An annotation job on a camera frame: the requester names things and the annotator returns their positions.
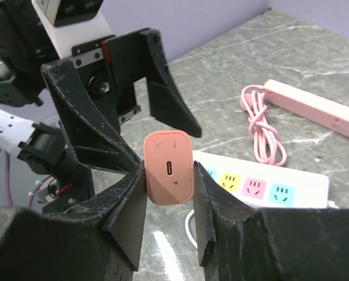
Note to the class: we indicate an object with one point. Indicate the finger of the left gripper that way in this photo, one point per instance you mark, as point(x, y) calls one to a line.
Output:
point(166, 103)
point(94, 141)

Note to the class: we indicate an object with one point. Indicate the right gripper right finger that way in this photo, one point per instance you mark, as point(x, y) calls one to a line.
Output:
point(237, 242)

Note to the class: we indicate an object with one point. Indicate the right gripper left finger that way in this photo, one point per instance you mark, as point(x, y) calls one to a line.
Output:
point(98, 239)

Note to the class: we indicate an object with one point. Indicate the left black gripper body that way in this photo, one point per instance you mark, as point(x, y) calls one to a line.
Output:
point(117, 107)

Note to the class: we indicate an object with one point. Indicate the pink charger plug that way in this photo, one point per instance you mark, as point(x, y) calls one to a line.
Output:
point(168, 163)

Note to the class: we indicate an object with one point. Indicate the white multicolour power strip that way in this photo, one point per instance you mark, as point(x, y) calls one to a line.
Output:
point(260, 185)

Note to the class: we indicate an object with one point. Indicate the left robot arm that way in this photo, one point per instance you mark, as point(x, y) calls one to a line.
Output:
point(29, 122)

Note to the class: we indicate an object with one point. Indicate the pink power strip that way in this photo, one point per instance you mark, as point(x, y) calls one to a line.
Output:
point(317, 109)

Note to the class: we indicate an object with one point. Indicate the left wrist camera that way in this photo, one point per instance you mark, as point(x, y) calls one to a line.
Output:
point(71, 23)

